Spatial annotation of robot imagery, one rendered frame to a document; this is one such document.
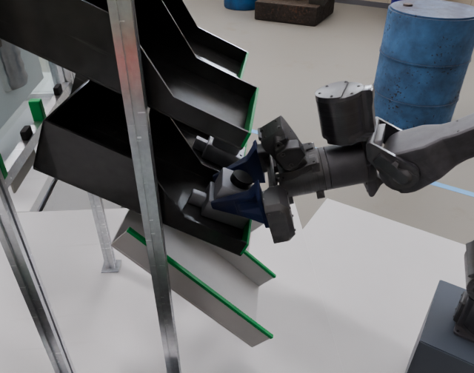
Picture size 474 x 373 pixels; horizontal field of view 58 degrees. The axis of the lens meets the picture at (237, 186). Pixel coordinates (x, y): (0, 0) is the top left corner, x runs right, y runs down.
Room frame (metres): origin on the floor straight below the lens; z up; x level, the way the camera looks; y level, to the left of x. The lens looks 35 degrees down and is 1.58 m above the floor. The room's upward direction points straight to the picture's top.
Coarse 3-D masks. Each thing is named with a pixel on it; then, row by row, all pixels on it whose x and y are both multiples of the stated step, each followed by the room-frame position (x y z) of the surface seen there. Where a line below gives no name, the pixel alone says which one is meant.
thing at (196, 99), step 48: (0, 0) 0.44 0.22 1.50; (48, 0) 0.43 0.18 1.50; (96, 0) 0.56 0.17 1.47; (144, 0) 0.55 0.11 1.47; (48, 48) 0.43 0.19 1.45; (96, 48) 0.43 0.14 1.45; (144, 48) 0.55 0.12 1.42; (192, 96) 0.48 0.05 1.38; (240, 96) 0.54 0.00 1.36; (240, 144) 0.41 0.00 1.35
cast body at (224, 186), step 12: (216, 180) 0.49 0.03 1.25; (228, 180) 0.47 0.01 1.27; (240, 180) 0.47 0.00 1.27; (252, 180) 0.48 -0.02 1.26; (192, 192) 0.48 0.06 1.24; (204, 192) 0.48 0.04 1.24; (216, 192) 0.46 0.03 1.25; (228, 192) 0.45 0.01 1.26; (204, 204) 0.46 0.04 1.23; (204, 216) 0.46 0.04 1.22; (216, 216) 0.46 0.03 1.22; (228, 216) 0.46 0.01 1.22; (240, 216) 0.46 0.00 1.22; (240, 228) 0.46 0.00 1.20
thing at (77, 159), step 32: (96, 96) 0.56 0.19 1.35; (64, 128) 0.44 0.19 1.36; (96, 128) 0.56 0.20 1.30; (160, 128) 0.55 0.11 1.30; (64, 160) 0.43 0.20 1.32; (96, 160) 0.43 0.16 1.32; (128, 160) 0.43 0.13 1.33; (160, 160) 0.55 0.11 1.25; (192, 160) 0.55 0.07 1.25; (96, 192) 0.43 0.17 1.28; (128, 192) 0.43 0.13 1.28; (160, 192) 0.42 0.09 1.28; (192, 224) 0.42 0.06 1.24; (224, 224) 0.46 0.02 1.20
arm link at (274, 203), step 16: (320, 160) 0.46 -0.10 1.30; (304, 176) 0.45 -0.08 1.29; (320, 176) 0.45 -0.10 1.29; (272, 192) 0.41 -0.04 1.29; (288, 192) 0.45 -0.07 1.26; (304, 192) 0.45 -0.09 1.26; (320, 192) 0.45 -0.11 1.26; (272, 208) 0.38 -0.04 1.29; (288, 208) 0.39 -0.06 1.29; (272, 224) 0.38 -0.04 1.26; (288, 224) 0.38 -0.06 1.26; (288, 240) 0.38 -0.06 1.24
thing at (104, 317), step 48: (48, 240) 0.81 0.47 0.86; (96, 240) 0.81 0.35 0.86; (0, 288) 0.65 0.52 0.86; (48, 288) 0.65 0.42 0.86; (96, 288) 0.65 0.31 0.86; (144, 288) 0.65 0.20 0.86; (288, 288) 0.65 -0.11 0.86; (0, 336) 0.53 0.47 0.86; (96, 336) 0.53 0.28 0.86; (144, 336) 0.53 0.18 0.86; (192, 336) 0.53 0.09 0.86; (288, 336) 0.53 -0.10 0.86
